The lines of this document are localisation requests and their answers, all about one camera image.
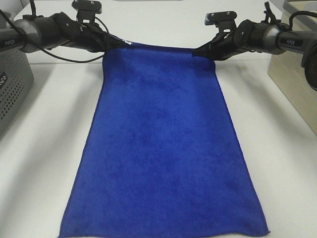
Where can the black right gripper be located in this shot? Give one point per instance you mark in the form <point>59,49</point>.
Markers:
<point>232,44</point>

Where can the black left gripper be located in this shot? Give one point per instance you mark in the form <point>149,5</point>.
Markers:
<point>94,40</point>

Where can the blue microfiber towel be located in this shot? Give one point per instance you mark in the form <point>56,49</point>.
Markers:
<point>162,158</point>

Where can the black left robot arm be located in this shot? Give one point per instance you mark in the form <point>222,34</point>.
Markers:
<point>57,30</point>

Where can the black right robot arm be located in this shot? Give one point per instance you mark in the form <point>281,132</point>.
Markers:
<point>261,37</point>

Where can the beige storage box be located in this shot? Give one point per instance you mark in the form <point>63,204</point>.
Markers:
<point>286,71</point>

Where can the grey perforated plastic basket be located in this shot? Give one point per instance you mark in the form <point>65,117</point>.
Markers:
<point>16,77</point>

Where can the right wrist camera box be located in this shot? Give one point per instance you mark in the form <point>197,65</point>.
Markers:
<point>220,18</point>

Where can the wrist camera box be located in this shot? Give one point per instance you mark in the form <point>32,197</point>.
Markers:
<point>220,18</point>
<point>87,10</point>

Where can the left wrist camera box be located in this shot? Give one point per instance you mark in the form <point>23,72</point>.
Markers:
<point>87,10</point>

